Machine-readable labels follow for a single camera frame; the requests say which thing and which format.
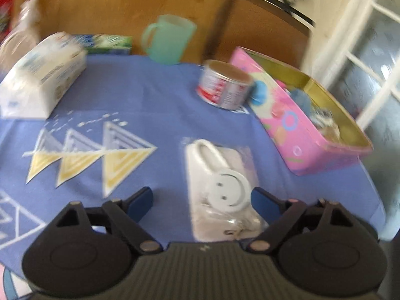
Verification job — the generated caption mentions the blue printed tablecloth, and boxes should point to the blue printed tablecloth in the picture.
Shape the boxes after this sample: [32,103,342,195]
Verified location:
[0,53,387,269]

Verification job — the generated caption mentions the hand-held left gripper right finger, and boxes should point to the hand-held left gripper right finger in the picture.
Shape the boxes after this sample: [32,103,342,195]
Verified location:
[246,186,361,254]

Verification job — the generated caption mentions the pink printed fabric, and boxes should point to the pink printed fabric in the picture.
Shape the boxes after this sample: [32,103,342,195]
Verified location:
[0,264,32,300]

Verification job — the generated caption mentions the red packet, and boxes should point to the red packet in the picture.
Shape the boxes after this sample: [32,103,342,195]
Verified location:
[0,0,18,36]

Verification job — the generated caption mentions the white tissue pack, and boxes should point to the white tissue pack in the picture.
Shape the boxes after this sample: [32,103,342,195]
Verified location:
[0,32,88,120]

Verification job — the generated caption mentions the silver red label can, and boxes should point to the silver red label can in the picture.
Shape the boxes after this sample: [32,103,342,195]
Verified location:
[196,59,255,111]

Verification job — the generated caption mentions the brown chair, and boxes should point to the brown chair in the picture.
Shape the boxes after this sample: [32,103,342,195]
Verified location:
[203,0,313,79]

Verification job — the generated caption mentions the black tape strips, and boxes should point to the black tape strips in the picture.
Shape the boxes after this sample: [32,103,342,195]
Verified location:
[265,0,317,26]

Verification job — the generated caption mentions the clear plastic bag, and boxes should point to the clear plastic bag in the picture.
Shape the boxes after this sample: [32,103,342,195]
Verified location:
[0,0,43,69]

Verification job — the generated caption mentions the white window frame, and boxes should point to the white window frame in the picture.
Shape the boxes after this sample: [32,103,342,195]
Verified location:
[300,0,400,138]

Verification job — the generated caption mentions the green printed box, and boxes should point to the green printed box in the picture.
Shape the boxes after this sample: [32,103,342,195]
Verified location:
[73,34,134,56]

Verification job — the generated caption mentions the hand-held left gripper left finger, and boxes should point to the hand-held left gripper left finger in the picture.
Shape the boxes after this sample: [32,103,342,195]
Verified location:
[47,186,164,254]

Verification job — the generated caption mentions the brown wooden board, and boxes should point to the brown wooden board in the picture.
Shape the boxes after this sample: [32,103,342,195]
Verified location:
[9,0,247,57]

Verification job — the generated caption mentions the white smiley hook package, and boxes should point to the white smiley hook package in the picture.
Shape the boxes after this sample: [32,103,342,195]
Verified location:
[183,137,269,243]

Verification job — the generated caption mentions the pink floral tin box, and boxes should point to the pink floral tin box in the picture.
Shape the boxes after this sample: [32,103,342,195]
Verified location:
[229,46,374,176]

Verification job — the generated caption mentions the teal plastic cup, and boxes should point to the teal plastic cup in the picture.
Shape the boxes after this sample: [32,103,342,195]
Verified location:
[141,14,197,66]

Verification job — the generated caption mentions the blue soft cloth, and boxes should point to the blue soft cloth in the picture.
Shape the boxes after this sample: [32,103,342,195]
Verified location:
[289,87,316,115]

